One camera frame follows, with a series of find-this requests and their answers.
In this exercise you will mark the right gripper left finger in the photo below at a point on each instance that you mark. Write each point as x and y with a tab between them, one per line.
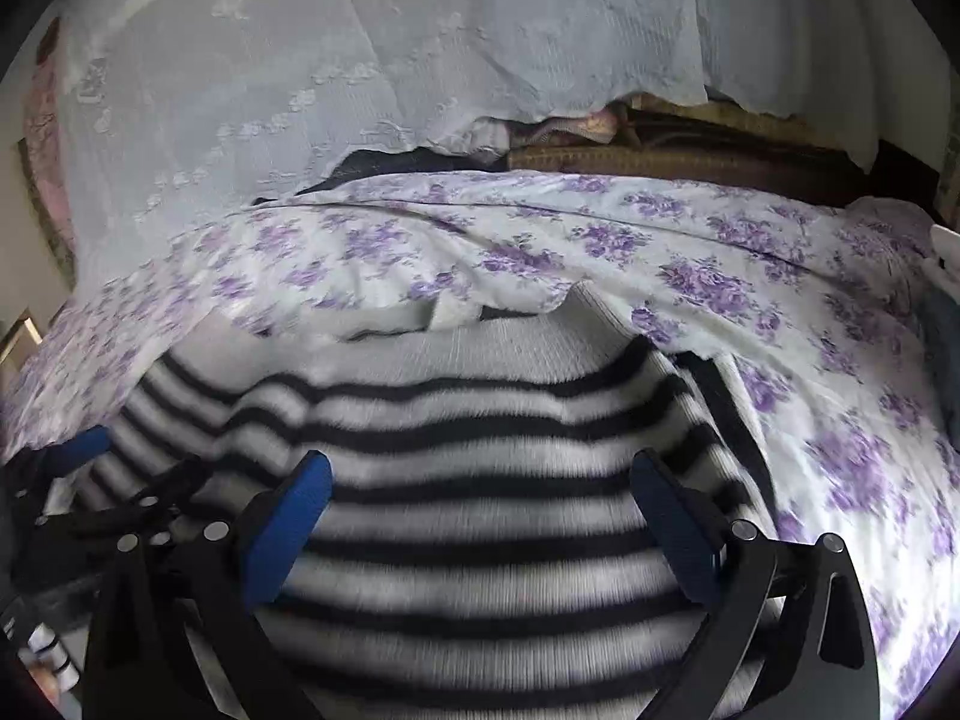
139	663

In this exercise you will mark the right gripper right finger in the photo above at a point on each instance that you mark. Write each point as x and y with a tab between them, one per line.
821	663

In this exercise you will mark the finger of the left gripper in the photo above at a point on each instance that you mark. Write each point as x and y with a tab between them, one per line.
165	496
77	451

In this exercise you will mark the black white striped sweater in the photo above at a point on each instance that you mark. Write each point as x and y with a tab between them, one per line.
482	555

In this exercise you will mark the pink floral fabric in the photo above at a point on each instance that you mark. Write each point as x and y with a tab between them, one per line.
41	160

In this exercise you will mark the purple floral bed sheet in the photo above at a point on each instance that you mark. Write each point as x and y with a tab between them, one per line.
812	310

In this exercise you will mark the white lace curtain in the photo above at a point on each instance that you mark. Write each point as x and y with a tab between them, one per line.
174	112

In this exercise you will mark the brown wicker headboard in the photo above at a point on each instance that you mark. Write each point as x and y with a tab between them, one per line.
717	142

